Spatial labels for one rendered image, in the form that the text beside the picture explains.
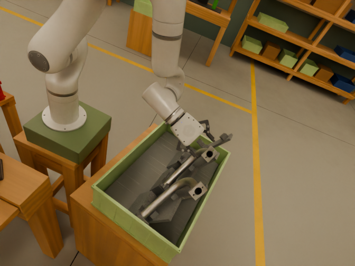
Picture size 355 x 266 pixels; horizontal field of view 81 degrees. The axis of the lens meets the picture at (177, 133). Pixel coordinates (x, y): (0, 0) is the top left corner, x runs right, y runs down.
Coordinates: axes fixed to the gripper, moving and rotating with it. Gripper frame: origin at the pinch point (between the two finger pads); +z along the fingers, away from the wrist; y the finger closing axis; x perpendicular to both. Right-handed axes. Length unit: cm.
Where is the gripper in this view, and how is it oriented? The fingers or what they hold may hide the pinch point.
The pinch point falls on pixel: (204, 147)
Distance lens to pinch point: 83.9
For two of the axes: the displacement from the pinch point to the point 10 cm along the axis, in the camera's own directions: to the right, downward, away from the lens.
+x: -0.8, -0.5, 10.0
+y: 7.3, -6.9, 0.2
